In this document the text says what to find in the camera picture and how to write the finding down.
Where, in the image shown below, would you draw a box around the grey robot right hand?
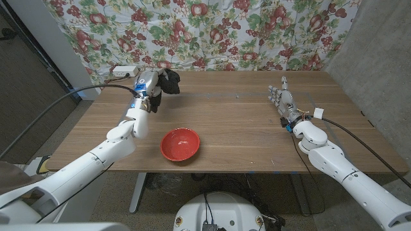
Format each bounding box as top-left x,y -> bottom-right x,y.
268,76 -> 304,128

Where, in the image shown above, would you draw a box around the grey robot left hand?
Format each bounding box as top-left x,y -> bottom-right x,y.
132,68 -> 170,113

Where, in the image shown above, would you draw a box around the black shorts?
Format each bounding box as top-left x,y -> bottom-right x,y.
149,69 -> 181,114

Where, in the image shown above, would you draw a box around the red bowl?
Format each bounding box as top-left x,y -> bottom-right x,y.
159,127 -> 201,162

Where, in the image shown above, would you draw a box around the white power strip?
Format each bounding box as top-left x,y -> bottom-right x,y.
112,65 -> 140,78

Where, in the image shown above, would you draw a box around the blue tape piece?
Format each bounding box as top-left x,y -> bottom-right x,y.
69,87 -> 87,99

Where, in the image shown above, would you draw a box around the floral fruit print backdrop cloth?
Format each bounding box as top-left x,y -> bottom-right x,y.
41,0 -> 362,92

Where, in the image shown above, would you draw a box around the grey table leg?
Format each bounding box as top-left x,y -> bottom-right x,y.
128,172 -> 148,214
290,173 -> 311,218

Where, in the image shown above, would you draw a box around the clear plastic bag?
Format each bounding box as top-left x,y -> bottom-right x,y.
150,173 -> 184,196

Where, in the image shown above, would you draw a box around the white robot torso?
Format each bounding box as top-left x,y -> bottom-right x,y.
173,191 -> 267,231

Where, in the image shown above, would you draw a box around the yellow and black tool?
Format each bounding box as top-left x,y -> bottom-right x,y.
36,155 -> 52,175

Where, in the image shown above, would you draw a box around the person in brown clothing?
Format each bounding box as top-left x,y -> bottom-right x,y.
0,160 -> 44,195

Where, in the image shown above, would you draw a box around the white robot head rim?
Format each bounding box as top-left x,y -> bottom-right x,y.
0,222 -> 131,231

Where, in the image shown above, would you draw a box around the black power strip cord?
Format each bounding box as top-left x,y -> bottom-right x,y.
101,73 -> 131,90

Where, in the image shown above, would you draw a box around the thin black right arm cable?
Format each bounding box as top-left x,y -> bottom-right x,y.
290,133 -> 326,216

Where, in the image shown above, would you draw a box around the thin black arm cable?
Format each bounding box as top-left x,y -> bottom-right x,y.
37,164 -> 114,223
290,133 -> 326,216

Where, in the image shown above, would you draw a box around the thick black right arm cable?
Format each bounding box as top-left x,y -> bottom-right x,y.
322,116 -> 411,189

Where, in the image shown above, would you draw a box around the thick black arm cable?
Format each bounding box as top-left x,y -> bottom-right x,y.
0,83 -> 141,159
322,116 -> 411,189

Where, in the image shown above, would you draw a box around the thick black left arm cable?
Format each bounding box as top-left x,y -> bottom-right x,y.
0,83 -> 141,159

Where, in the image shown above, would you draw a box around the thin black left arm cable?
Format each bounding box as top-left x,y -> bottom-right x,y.
37,164 -> 114,223

